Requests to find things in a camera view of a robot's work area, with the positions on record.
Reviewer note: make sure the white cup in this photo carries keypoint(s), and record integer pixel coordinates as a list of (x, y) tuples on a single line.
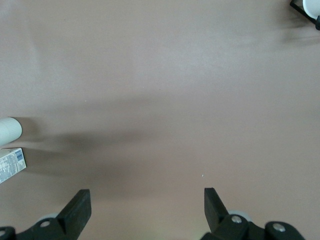
[(312, 7)]

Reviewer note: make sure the blue white milk carton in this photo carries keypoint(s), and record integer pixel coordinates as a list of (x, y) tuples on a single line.
[(10, 165)]

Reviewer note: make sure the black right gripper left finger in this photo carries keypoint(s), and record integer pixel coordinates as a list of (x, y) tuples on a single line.
[(72, 215)]

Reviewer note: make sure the brown table cover sheet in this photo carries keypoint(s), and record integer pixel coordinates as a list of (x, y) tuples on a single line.
[(160, 75)]

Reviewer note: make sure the off-white ceramic mug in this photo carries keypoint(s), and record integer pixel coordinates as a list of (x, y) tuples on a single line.
[(10, 130)]

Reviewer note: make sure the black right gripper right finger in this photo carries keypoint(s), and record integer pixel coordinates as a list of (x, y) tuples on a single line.
[(215, 212)]

